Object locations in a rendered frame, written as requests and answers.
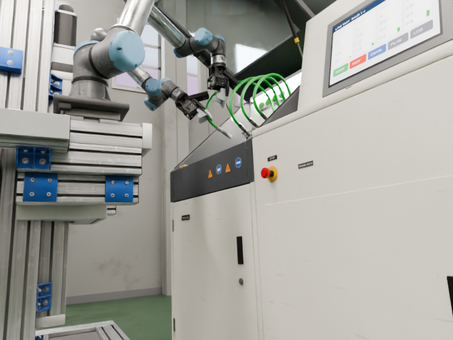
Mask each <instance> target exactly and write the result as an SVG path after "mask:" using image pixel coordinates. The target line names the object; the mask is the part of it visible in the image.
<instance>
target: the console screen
mask: <svg viewBox="0 0 453 340"><path fill-rule="evenodd" d="M450 40H453V0H365V1H364V2H362V3H360V4H359V5H358V6H356V7H354V8H352V9H351V10H350V11H348V12H346V13H345V14H344V15H342V16H340V17H339V18H338V19H336V20H334V21H333V22H331V23H330V24H328V29H327V38H326V55H325V64H324V81H323V90H322V98H324V97H325V96H328V95H330V94H333V93H335V92H337V91H339V90H342V89H343V88H346V87H348V86H350V85H353V84H355V83H357V82H360V81H361V80H364V79H366V78H368V77H370V76H373V75H375V74H377V73H380V72H382V71H384V70H386V69H388V68H390V67H393V66H395V65H397V64H399V63H402V62H403V61H406V60H408V59H410V58H413V57H415V56H417V55H420V54H422V53H424V52H426V51H428V50H430V49H433V48H435V47H437V46H440V45H442V44H444V43H446V42H448V41H450Z"/></svg>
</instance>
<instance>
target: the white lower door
mask: <svg viewBox="0 0 453 340"><path fill-rule="evenodd" d="M172 231H173V259H174V310H175V317H174V318H173V331H174V332H175V340H259V329H258V306H257V293H256V282H255V258H254V246H253V223H252V211H251V188H250V184H247V185H244V186H239V187H236V188H231V189H227V190H223V191H219V192H215V193H211V194H206V195H203V196H198V197H195V198H190V199H187V200H182V201H179V202H174V203H173V220H172Z"/></svg>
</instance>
